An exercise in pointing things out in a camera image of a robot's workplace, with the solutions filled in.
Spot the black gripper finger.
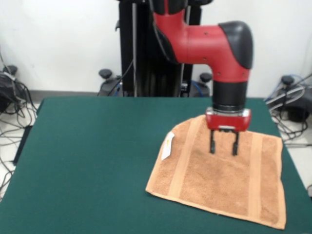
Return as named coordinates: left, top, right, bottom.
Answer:
left=231, top=131, right=241, bottom=156
left=209, top=130, right=217, bottom=154

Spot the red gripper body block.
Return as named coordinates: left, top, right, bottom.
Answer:
left=205, top=107, right=253, bottom=133

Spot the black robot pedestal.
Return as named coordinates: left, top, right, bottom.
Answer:
left=97, top=0, right=213, bottom=98

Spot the tan terry towel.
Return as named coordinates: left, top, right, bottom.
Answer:
left=145, top=115, right=286, bottom=230

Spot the dark green table cloth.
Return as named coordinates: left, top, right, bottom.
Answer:
left=0, top=97, right=312, bottom=234

